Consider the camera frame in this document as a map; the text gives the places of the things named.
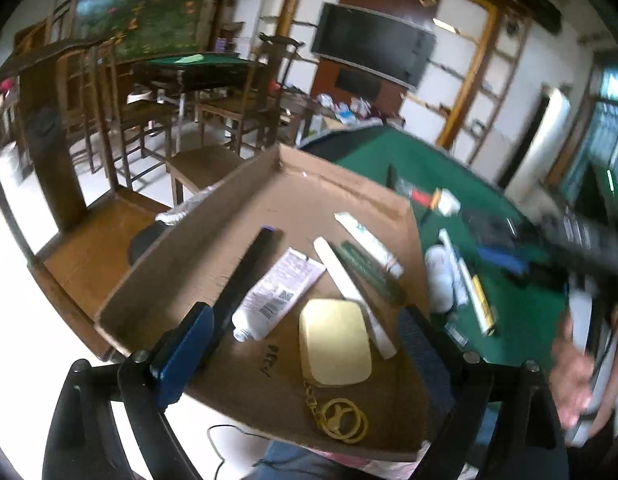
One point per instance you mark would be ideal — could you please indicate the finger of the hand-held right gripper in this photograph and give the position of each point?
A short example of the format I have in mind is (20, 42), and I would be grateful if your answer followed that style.
(489, 225)
(504, 261)

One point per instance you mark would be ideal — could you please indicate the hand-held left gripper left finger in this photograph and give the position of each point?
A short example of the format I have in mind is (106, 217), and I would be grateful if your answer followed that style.
(181, 355)

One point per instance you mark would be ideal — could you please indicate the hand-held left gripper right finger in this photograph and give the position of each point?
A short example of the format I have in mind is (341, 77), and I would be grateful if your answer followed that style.
(424, 355)

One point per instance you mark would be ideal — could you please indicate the white bottle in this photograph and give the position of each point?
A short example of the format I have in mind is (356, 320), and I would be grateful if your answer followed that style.
(439, 275)

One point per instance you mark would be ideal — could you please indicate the cream plastic case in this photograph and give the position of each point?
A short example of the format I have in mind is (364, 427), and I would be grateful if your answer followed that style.
(334, 342)

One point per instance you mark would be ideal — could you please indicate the white stick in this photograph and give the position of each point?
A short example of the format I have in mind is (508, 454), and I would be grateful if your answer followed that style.
(346, 285)

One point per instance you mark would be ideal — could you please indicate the cardboard box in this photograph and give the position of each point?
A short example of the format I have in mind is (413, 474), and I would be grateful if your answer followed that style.
(229, 210)

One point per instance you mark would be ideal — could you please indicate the person's right hand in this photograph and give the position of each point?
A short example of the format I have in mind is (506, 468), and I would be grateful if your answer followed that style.
(571, 370)

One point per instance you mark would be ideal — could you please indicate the small clear container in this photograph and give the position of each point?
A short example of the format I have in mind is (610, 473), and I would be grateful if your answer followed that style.
(456, 334)

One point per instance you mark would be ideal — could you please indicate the white power adapter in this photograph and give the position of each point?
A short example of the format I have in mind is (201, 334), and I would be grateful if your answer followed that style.
(448, 203)

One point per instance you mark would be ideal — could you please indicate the orange black pen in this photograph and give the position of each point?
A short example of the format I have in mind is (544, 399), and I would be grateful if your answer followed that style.
(429, 211)

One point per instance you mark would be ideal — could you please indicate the clear packet red contents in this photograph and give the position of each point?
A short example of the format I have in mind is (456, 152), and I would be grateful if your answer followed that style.
(418, 194)

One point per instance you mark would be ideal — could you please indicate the dark green pen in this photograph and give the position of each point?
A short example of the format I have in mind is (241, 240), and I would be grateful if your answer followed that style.
(374, 272)

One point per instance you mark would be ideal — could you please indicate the black stick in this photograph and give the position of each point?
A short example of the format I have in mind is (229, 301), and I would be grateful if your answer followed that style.
(244, 280)

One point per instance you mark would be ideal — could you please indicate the white door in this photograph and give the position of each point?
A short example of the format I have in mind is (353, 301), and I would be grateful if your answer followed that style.
(539, 140)

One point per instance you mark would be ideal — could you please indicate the white squeeze tube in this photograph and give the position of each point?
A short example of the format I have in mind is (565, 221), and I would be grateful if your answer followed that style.
(276, 295)

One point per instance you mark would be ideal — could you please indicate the white toothpaste tube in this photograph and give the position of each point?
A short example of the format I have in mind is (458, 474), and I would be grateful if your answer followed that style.
(369, 242)

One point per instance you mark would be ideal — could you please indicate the wooden chair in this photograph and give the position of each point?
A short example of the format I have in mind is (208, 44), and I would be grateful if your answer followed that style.
(204, 165)
(89, 245)
(234, 109)

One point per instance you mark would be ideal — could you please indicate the crumpled clear plastic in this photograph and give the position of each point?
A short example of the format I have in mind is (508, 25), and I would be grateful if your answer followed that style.
(184, 209)

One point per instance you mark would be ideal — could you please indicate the person's clothing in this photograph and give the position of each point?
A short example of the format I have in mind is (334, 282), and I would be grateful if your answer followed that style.
(299, 465)

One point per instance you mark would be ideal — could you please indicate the pile of household clutter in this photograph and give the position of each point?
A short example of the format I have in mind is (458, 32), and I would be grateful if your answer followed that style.
(349, 107)

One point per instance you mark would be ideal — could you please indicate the black television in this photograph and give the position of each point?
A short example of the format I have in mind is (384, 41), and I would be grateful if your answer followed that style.
(374, 42)

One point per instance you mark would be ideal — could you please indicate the red bag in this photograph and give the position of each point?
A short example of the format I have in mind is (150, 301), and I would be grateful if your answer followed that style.
(275, 86)

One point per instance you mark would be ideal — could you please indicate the green-topped mahjong table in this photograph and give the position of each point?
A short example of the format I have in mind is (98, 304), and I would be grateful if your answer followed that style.
(209, 62)

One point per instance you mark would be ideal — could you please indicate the large floral painting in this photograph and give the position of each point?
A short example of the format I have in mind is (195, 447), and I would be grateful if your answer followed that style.
(149, 5)

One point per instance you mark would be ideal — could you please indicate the wooden wall frame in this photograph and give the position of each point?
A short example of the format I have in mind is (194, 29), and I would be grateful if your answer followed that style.
(476, 75)

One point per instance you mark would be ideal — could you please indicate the black wall speaker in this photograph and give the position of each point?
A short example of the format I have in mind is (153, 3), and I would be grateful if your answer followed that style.
(539, 6)

